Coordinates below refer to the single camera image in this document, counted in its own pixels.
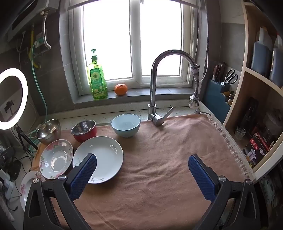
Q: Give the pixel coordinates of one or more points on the yellow pipe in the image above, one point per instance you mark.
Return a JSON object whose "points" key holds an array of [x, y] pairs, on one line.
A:
{"points": [[31, 39]]}

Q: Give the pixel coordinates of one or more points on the peach towel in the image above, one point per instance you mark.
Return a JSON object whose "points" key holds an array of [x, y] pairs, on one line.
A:
{"points": [[154, 165]]}

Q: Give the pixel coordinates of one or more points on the tangerine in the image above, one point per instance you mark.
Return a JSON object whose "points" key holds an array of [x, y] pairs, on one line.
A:
{"points": [[121, 89]]}

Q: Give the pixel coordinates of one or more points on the small glass cup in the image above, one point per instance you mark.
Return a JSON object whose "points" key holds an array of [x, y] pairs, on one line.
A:
{"points": [[240, 133]]}

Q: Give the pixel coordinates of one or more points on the black tripod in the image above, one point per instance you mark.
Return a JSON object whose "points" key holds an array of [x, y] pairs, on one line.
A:
{"points": [[22, 137]]}

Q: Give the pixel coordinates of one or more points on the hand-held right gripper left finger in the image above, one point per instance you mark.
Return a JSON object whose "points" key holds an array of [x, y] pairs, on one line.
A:
{"points": [[85, 174]]}

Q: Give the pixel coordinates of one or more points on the chrome faucet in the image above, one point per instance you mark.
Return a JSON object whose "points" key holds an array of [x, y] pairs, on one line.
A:
{"points": [[152, 88]]}

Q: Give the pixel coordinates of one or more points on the black flat box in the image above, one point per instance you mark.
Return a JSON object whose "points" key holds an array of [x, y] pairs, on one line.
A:
{"points": [[249, 112]]}

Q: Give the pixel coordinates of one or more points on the white plate with leaf print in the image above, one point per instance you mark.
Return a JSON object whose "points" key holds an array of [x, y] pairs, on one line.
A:
{"points": [[104, 154]]}

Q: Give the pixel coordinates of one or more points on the grey wall appliance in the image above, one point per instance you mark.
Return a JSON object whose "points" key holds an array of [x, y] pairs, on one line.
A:
{"points": [[28, 20]]}

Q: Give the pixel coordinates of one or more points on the silver steel bowl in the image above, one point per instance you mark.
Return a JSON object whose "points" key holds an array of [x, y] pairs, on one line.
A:
{"points": [[47, 137]]}

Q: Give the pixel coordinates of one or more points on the blue knife holder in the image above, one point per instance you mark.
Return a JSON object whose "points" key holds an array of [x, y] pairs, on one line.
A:
{"points": [[214, 99]]}

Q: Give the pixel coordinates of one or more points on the white window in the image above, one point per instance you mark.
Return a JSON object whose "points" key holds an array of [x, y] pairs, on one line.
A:
{"points": [[134, 44]]}

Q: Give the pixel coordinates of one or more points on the green dish soap bottle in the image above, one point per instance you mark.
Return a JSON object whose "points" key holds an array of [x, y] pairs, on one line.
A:
{"points": [[97, 81]]}

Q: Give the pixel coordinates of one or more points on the wooden shelf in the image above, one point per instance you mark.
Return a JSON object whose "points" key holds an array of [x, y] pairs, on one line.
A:
{"points": [[260, 73]]}

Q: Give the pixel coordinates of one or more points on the flexible faucet sprayer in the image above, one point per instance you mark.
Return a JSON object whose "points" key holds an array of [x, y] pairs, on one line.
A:
{"points": [[194, 99]]}

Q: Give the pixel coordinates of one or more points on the red and black box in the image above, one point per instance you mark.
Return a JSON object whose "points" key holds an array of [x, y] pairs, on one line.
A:
{"points": [[258, 143]]}

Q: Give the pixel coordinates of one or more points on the dark liquid jug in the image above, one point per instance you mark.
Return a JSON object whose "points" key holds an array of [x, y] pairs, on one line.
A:
{"points": [[277, 64], [260, 57]]}

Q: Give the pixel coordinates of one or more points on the wall socket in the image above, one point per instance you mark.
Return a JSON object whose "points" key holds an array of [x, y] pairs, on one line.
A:
{"points": [[38, 41]]}

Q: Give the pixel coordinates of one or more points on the light blue bowl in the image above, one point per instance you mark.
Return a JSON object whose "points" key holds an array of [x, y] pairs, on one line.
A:
{"points": [[126, 130]]}

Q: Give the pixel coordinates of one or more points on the red steel bowl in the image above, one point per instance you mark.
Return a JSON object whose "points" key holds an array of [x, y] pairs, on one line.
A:
{"points": [[86, 136]]}

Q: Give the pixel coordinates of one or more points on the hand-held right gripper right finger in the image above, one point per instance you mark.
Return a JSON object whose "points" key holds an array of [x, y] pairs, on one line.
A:
{"points": [[202, 177]]}

